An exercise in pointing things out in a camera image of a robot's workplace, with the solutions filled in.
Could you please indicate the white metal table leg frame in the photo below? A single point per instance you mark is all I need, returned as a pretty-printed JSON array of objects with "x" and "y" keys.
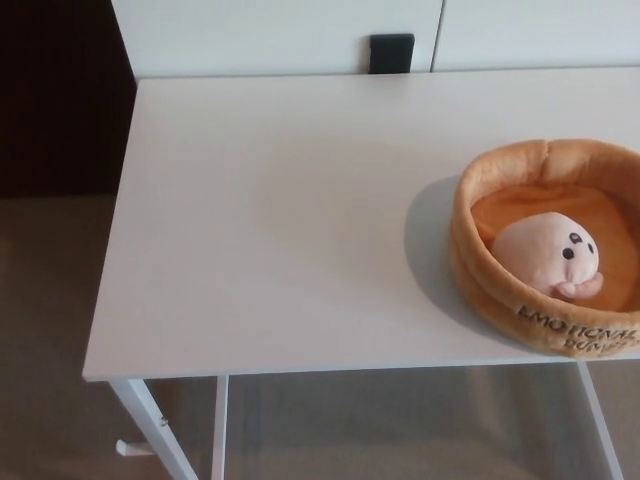
[
  {"x": 150, "y": 425},
  {"x": 600, "y": 425}
]

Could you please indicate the orange round plush plate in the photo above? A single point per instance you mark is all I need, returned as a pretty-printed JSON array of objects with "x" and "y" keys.
[{"x": 465, "y": 260}]

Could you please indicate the dark brown wooden panel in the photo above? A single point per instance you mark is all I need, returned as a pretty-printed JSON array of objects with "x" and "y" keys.
[{"x": 55, "y": 95}]

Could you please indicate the beige plush dumpling toy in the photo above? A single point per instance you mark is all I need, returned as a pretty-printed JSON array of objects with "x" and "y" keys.
[{"x": 535, "y": 250}]

